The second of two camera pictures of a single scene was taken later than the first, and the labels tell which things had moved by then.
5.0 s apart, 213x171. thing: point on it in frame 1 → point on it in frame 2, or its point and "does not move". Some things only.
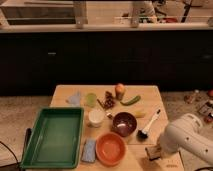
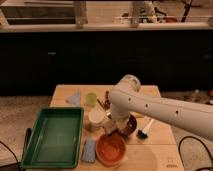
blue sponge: (89, 150) does not move
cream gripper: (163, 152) → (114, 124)
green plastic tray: (54, 139) does not move
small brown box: (153, 152) → (109, 127)
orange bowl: (110, 149) does not move
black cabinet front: (34, 63) does not move
